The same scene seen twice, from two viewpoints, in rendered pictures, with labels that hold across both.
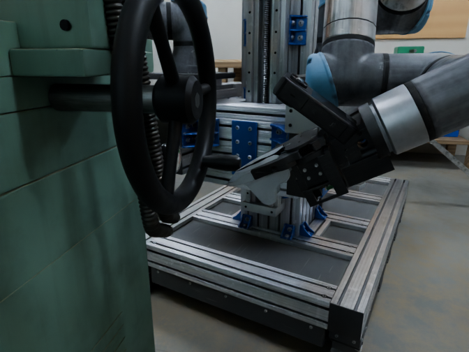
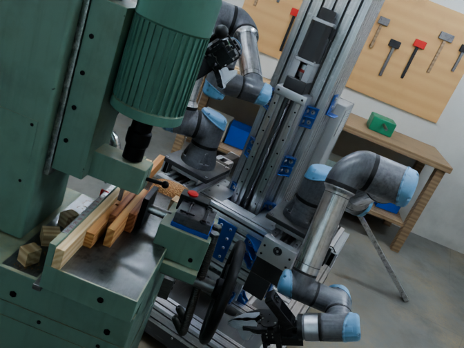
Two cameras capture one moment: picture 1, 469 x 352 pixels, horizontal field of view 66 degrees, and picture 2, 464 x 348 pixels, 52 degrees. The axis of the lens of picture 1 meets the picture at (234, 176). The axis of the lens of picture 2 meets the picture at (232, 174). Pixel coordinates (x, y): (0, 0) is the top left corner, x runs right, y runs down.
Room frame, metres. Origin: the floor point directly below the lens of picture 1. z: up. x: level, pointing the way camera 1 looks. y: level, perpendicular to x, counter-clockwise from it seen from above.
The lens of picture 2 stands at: (-0.57, 0.39, 1.55)
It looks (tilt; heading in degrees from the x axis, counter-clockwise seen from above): 21 degrees down; 348
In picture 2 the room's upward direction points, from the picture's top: 22 degrees clockwise
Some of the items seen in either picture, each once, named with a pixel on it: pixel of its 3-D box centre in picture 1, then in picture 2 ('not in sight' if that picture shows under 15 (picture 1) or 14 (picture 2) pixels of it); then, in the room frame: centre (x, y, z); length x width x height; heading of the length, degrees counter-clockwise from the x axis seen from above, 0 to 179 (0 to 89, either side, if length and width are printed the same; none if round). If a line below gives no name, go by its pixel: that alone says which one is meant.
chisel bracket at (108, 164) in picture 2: not in sight; (120, 170); (0.54, 0.42, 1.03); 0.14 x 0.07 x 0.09; 78
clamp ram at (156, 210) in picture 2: not in sight; (157, 211); (0.53, 0.30, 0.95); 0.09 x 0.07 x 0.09; 168
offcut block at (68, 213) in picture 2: not in sight; (68, 219); (0.59, 0.52, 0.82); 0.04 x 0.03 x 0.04; 143
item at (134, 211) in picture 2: not in sight; (140, 209); (0.56, 0.34, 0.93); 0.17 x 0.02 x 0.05; 168
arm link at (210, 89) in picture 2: not in sight; (222, 81); (0.93, 0.21, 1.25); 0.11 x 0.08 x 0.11; 99
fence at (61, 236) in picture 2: not in sight; (105, 198); (0.56, 0.44, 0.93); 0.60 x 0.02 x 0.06; 168
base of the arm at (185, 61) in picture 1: (190, 57); (201, 152); (1.28, 0.15, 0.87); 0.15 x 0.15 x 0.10
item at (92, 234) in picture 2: not in sight; (132, 192); (0.65, 0.38, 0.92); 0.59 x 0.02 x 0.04; 168
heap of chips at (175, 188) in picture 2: not in sight; (172, 187); (0.78, 0.26, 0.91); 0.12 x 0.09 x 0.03; 78
